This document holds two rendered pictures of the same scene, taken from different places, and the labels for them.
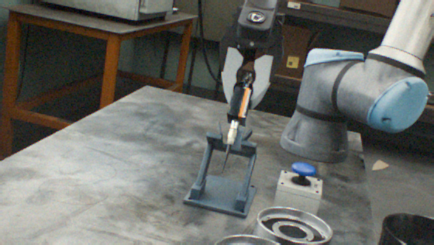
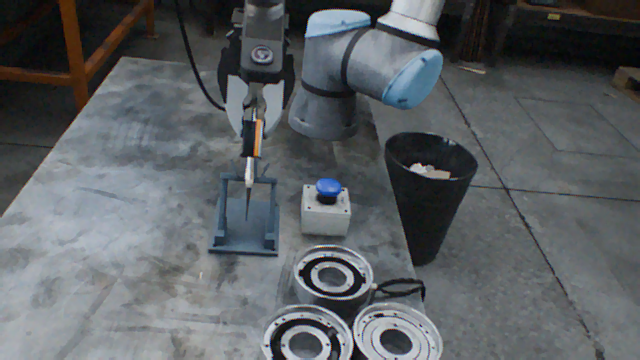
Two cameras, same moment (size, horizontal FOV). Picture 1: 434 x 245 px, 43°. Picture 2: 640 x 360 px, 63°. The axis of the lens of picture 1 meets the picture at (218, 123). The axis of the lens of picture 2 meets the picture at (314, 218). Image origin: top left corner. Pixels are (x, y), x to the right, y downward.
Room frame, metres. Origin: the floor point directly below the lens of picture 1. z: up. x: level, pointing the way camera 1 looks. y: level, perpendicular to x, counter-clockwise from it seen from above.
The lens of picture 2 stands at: (0.22, 0.05, 1.30)
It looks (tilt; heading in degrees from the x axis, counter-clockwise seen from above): 37 degrees down; 344
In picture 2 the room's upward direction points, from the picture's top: 9 degrees clockwise
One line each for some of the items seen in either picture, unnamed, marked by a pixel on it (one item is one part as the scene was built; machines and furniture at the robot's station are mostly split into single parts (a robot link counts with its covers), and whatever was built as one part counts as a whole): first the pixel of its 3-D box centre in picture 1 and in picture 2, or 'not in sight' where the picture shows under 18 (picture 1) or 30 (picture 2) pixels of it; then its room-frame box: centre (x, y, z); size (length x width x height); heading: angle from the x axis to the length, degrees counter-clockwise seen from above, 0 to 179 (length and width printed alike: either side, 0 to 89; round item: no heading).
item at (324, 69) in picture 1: (332, 79); (337, 47); (1.19, -0.22, 0.97); 0.13 x 0.12 x 0.14; 40
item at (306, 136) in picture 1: (318, 129); (326, 101); (1.19, -0.22, 0.85); 0.15 x 0.15 x 0.10
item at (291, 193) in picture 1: (298, 192); (325, 207); (0.86, -0.15, 0.82); 0.08 x 0.07 x 0.05; 171
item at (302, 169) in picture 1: (301, 179); (327, 196); (0.85, -0.15, 0.85); 0.04 x 0.04 x 0.05
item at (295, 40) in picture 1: (283, 47); not in sight; (4.30, -0.39, 0.64); 0.49 x 0.40 x 0.37; 86
